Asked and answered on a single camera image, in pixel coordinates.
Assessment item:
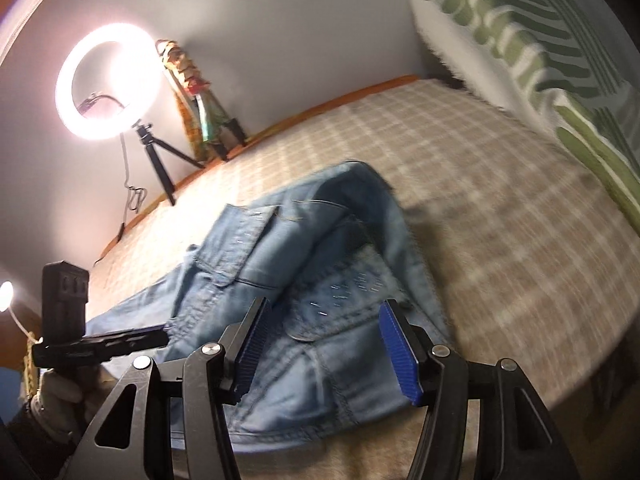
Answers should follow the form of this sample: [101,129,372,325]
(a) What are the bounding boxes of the beige checked blanket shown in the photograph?
[92,77,636,480]

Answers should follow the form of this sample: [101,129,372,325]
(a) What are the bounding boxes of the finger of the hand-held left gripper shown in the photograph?
[86,325,169,362]

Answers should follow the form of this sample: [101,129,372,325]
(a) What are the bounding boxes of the black ring light tripod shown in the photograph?
[132,122,206,206]

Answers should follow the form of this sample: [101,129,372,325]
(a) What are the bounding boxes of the blue denim pants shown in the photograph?
[85,160,453,453]

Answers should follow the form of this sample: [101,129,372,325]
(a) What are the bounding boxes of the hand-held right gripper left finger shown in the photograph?
[60,297,273,480]

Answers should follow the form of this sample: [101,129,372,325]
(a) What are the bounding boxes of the person's left hand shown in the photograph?
[37,367,85,433]

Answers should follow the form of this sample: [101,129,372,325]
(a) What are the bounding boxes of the colourful patterned cloth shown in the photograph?
[155,39,226,161]

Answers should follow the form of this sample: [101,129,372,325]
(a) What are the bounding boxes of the black cloth-covered tripod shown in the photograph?
[202,115,248,163]

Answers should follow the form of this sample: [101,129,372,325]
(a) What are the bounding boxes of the black gooseneck phone holder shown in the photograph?
[75,91,126,116]

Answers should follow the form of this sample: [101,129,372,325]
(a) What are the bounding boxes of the white ring light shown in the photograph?
[55,22,163,141]

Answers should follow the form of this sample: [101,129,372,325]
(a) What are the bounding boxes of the yellow braided cord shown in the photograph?
[21,330,42,402]

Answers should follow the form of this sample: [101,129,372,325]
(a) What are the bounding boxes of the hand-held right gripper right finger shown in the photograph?
[378,299,583,480]

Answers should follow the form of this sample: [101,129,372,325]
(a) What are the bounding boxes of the small round gooseneck lamp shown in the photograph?
[0,281,38,346]

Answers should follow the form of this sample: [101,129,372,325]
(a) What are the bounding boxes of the green white patterned pillow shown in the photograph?
[400,0,640,236]

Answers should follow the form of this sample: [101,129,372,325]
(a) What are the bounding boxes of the ring light cable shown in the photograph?
[92,132,148,268]

